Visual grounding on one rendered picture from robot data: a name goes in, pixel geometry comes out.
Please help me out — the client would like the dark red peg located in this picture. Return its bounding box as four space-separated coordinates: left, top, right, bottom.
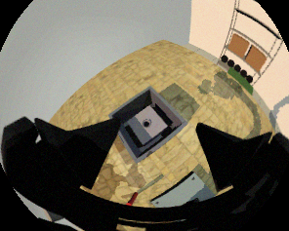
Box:
126 192 139 206

